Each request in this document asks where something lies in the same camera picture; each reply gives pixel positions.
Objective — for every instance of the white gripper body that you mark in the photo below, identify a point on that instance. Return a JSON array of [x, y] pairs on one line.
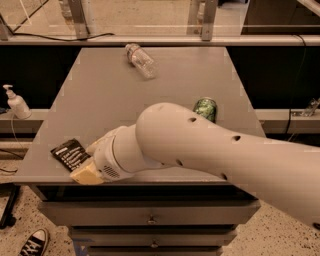
[[104, 156]]

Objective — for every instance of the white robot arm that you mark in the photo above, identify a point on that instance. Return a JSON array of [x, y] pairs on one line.
[[285, 175]]

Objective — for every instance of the clear plastic water bottle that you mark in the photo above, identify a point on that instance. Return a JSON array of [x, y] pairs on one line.
[[141, 60]]

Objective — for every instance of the white pump dispenser bottle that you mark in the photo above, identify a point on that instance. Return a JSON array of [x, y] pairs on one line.
[[17, 104]]

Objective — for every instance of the black stand base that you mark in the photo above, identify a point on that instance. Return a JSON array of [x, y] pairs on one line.
[[8, 196]]

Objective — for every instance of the black rxbar chocolate wrapper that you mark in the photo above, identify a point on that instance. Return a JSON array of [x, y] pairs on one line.
[[70, 154]]

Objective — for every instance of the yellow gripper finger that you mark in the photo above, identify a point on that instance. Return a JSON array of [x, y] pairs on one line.
[[87, 173]]

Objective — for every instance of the top drawer with knob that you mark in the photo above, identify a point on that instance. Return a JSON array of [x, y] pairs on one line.
[[153, 213]]

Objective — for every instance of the grey drawer cabinet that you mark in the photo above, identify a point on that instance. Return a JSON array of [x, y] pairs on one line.
[[102, 92]]

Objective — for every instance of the drawer with knob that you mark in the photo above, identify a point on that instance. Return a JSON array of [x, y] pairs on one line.
[[161, 236], [153, 213]]

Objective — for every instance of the black white sneaker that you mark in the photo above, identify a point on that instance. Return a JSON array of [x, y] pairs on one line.
[[36, 244]]

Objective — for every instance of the green drink can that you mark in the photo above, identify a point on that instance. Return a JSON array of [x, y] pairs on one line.
[[207, 108]]

